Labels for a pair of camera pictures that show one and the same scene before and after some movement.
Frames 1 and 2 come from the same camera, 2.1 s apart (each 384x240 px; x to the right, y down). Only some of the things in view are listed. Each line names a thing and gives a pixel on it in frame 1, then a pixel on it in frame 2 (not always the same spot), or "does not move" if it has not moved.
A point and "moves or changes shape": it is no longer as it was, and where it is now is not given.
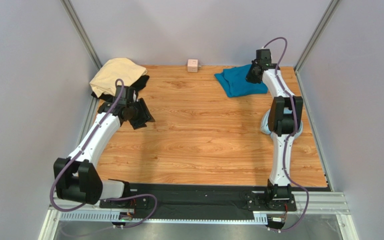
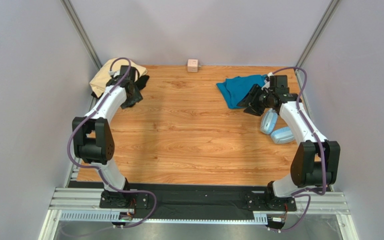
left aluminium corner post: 81,31 does not move
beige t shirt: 104,80 does not move
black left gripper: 145,116 -> 124,108
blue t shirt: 234,82 moves or changes shape
